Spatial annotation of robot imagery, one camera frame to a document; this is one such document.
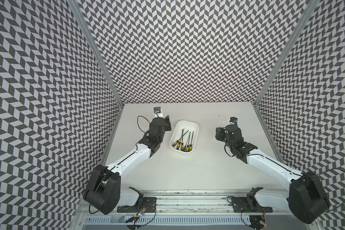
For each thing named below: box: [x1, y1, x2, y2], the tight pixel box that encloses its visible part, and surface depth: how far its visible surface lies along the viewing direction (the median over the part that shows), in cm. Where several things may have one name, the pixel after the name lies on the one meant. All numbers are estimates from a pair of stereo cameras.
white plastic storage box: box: [169, 119, 200, 154], surface depth 101 cm
